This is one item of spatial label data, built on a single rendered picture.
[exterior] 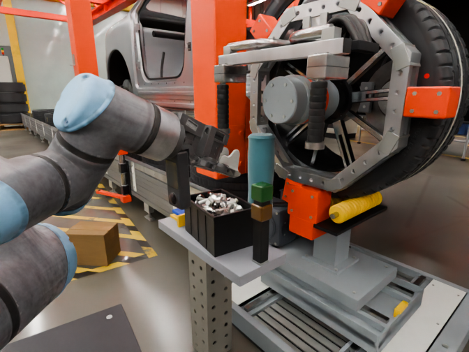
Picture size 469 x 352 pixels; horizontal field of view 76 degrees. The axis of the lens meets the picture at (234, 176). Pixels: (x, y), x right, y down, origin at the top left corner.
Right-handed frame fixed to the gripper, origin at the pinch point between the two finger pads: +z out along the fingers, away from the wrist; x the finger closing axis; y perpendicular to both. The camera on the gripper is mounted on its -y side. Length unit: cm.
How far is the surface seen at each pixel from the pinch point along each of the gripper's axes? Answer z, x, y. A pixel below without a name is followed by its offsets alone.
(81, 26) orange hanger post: 20, 235, 87
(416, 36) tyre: 25, -21, 47
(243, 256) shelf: 15.3, 2.3, -19.2
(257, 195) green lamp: 6.8, -2.6, -2.6
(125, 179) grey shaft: 63, 166, -21
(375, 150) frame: 29.9, -17.4, 18.1
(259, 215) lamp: 8.8, -3.4, -7.0
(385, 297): 77, -19, -24
